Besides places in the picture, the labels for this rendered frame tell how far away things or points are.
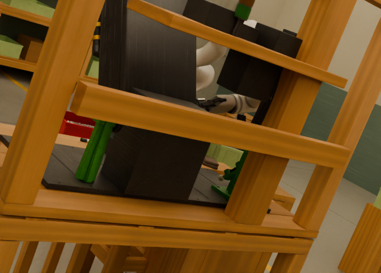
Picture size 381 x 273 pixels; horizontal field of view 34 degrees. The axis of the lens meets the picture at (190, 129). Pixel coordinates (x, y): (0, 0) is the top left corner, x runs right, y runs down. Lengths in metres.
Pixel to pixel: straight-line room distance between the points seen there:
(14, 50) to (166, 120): 6.01
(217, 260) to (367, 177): 6.60
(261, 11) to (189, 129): 9.13
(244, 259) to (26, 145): 2.12
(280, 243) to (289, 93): 0.68
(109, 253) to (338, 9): 1.75
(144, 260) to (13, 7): 4.75
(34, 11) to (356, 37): 5.18
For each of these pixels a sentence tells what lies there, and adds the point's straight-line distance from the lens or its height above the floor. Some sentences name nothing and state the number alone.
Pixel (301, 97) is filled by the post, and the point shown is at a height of 1.42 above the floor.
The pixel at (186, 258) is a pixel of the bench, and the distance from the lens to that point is 3.31.
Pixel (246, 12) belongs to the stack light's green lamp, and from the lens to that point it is 2.13.
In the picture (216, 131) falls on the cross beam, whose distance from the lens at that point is 2.11.
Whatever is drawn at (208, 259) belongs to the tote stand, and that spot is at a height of 0.34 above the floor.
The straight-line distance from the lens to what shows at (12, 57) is 7.90.
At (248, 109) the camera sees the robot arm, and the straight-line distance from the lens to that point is 2.67.
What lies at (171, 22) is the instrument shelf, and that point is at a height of 1.51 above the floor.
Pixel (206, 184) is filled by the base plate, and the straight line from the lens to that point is 2.75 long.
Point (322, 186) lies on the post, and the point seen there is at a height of 1.08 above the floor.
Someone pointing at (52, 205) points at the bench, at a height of 0.88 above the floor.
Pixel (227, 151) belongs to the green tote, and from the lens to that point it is 3.42.
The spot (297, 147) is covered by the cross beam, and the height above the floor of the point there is 1.23.
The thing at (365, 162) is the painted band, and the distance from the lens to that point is 10.05.
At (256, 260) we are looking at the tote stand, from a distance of 3.75.
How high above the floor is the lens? 1.57
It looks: 10 degrees down
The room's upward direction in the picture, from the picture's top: 21 degrees clockwise
